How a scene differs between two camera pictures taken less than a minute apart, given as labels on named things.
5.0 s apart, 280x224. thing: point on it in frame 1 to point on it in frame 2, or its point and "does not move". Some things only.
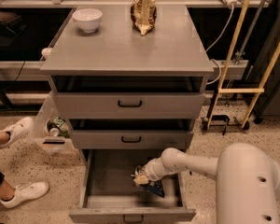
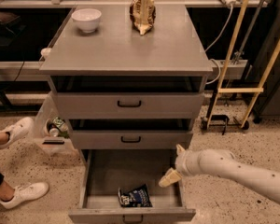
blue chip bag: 154,186 to 138,197
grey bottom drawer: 110,194 does not move
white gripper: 149,171 to 184,162
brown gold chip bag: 143,12 does not move
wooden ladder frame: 259,90 does not move
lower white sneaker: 25,191 does not move
